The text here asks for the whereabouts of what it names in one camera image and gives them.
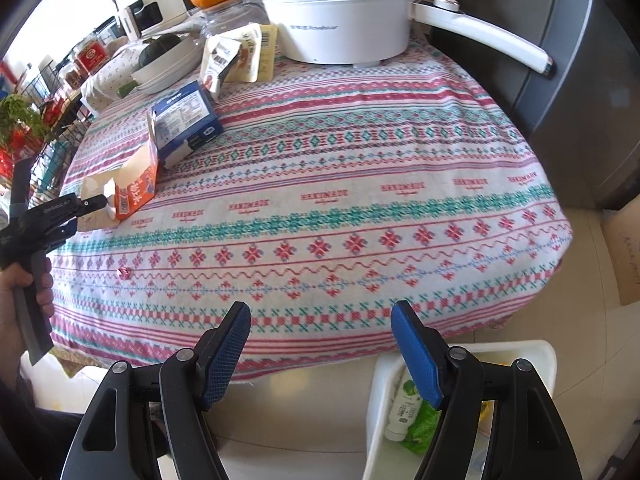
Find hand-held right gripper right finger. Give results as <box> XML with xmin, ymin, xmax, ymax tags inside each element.
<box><xmin>390</xmin><ymin>300</ymin><xmax>583</xmax><ymax>480</ymax></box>

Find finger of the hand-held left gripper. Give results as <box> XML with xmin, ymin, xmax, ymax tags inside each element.
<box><xmin>72</xmin><ymin>193</ymin><xmax>109</xmax><ymax>214</ymax></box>
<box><xmin>47</xmin><ymin>217</ymin><xmax>80</xmax><ymax>249</ymax></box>

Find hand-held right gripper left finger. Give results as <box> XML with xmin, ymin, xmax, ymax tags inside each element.
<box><xmin>59</xmin><ymin>301</ymin><xmax>252</xmax><ymax>480</ymax></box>

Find white plastic bin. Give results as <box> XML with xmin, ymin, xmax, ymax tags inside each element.
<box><xmin>362</xmin><ymin>340</ymin><xmax>557</xmax><ymax>480</ymax></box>

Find orange cardboard carton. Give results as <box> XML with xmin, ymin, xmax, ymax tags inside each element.
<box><xmin>76</xmin><ymin>110</ymin><xmax>161</xmax><ymax>234</ymax></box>

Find white bottle with green label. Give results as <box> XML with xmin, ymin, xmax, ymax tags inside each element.
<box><xmin>384</xmin><ymin>379</ymin><xmax>426</xmax><ymax>443</ymax></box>

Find green snack bag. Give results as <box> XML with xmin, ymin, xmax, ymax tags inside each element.
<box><xmin>400</xmin><ymin>395</ymin><xmax>443</xmax><ymax>456</ymax></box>

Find person's left forearm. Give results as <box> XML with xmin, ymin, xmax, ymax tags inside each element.
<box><xmin>0</xmin><ymin>310</ymin><xmax>28</xmax><ymax>396</ymax></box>

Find person's left hand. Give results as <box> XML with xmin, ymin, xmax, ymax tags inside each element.
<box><xmin>0</xmin><ymin>262</ymin><xmax>55</xmax><ymax>341</ymax></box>

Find red packets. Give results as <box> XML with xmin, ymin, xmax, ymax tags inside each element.
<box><xmin>0</xmin><ymin>130</ymin><xmax>36</xmax><ymax>181</ymax></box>

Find green leafy plant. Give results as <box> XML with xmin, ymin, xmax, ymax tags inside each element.
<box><xmin>0</xmin><ymin>94</ymin><xmax>51</xmax><ymax>143</ymax></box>

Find blue cardboard box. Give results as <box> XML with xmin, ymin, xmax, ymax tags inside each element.
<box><xmin>151</xmin><ymin>80</ymin><xmax>224</xmax><ymax>170</ymax></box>

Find small floral print cloth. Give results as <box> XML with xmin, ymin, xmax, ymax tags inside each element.
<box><xmin>80</xmin><ymin>35</ymin><xmax>211</xmax><ymax>111</ymax></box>

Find patterned striped tablecloth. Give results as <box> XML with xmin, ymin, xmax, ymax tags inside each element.
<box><xmin>47</xmin><ymin>0</ymin><xmax>573</xmax><ymax>381</ymax></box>

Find white ceramic bowl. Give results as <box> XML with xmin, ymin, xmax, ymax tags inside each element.
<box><xmin>129</xmin><ymin>32</ymin><xmax>201</xmax><ymax>96</ymax></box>

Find dark green squash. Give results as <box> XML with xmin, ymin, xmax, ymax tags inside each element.
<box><xmin>137</xmin><ymin>32</ymin><xmax>182</xmax><ymax>68</ymax></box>

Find white snack packet dark print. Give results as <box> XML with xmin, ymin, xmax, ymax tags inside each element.
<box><xmin>199</xmin><ymin>35</ymin><xmax>246</xmax><ymax>101</ymax></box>

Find beige snack packet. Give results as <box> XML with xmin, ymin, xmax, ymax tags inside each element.
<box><xmin>220</xmin><ymin>23</ymin><xmax>280</xmax><ymax>82</ymax></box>

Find plain cardboard box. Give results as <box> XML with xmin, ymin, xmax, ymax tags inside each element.
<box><xmin>600</xmin><ymin>200</ymin><xmax>640</xmax><ymax>306</ymax></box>

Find white electric pot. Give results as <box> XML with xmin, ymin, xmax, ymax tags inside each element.
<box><xmin>248</xmin><ymin>0</ymin><xmax>556</xmax><ymax>78</ymax></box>

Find grey refrigerator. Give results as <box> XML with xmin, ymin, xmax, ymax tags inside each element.
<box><xmin>425</xmin><ymin>0</ymin><xmax>640</xmax><ymax>211</ymax></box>

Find black wire rack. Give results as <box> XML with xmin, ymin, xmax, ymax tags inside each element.
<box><xmin>0</xmin><ymin>15</ymin><xmax>121</xmax><ymax>201</ymax></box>

